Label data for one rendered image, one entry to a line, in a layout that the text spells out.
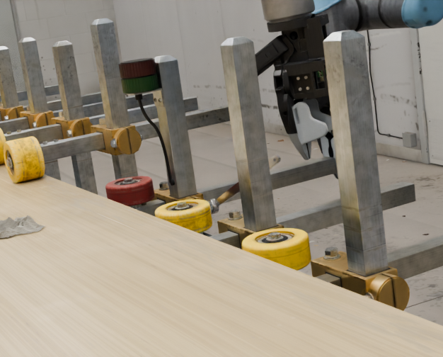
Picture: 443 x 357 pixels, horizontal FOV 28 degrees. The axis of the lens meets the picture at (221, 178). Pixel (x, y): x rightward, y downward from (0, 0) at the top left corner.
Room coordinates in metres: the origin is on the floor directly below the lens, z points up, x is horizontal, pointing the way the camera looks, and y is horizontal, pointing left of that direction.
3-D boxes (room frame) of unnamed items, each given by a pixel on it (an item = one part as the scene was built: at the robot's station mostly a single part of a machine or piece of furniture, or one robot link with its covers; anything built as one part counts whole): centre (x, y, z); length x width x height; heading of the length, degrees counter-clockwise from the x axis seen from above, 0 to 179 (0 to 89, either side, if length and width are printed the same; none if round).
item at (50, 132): (1.98, 0.26, 0.95); 0.50 x 0.04 x 0.04; 117
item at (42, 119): (2.16, 0.42, 0.95); 0.13 x 0.06 x 0.05; 27
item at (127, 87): (1.45, 0.11, 1.07); 0.06 x 0.06 x 0.02
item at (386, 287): (1.05, -0.15, 0.82); 0.13 x 0.06 x 0.05; 27
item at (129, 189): (1.47, 0.16, 0.85); 0.08 x 0.08 x 0.11
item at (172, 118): (1.47, 0.07, 0.87); 0.03 x 0.03 x 0.48; 27
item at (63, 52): (1.92, 0.30, 0.90); 0.03 x 0.03 x 0.48; 27
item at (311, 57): (1.31, -0.14, 1.09); 0.09 x 0.08 x 0.12; 63
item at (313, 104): (1.32, -0.15, 0.98); 0.06 x 0.03 x 0.09; 63
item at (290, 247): (1.02, -0.05, 0.85); 0.08 x 0.08 x 0.11
